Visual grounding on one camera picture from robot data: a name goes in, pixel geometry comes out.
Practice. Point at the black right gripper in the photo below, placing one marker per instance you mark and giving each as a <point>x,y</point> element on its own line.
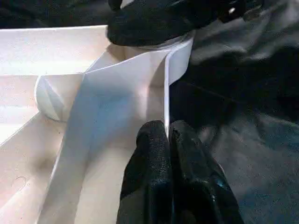
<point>238,9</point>

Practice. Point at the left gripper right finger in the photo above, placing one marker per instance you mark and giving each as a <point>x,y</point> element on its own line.
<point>201,191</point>

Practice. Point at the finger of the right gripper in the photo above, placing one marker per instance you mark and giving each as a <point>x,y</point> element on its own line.
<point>151,25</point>
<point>115,4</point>

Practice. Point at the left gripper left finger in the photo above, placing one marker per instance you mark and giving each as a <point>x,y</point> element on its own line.
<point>149,175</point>

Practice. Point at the white plastic table leg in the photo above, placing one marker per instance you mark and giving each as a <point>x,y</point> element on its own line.
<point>168,43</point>

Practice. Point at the white plastic table top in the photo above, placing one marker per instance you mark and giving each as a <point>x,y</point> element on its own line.
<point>93,105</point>

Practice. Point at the black plastic mat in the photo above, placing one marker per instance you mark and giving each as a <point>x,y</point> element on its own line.
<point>245,116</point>

